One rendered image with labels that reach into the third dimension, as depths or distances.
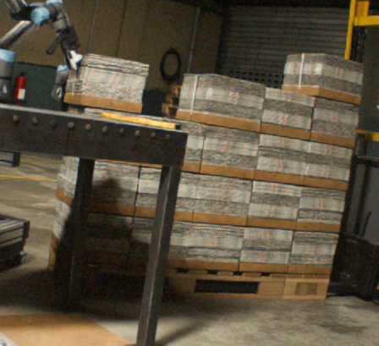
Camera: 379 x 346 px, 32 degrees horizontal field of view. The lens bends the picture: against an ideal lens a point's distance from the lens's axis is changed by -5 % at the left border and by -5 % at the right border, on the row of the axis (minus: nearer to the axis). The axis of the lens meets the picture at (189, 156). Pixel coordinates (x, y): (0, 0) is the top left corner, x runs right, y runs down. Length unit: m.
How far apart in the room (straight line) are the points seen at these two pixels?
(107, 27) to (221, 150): 7.99
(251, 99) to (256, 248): 0.73
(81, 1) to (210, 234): 7.89
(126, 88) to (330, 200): 1.24
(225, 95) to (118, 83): 0.53
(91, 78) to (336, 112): 1.29
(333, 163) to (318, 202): 0.22
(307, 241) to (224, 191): 0.57
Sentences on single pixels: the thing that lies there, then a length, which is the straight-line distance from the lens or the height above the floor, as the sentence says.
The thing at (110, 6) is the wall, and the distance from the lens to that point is 11.21.
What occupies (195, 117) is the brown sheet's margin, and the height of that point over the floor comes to 0.86.
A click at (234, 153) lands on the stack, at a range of 3.34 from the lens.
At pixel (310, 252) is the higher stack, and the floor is 0.26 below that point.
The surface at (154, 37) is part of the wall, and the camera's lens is 11.77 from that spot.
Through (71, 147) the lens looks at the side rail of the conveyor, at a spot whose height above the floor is 0.71.
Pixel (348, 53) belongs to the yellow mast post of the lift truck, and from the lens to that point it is 4.31.
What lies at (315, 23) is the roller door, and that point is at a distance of 11.28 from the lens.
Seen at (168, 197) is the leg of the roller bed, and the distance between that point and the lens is 2.37.
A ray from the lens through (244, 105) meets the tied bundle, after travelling 3.35.
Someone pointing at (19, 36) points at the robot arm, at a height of 1.13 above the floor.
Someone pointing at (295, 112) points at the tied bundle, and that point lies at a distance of 3.49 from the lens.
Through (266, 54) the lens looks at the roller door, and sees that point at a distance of 11.81.
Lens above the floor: 0.84
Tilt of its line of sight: 3 degrees down
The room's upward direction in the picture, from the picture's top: 9 degrees clockwise
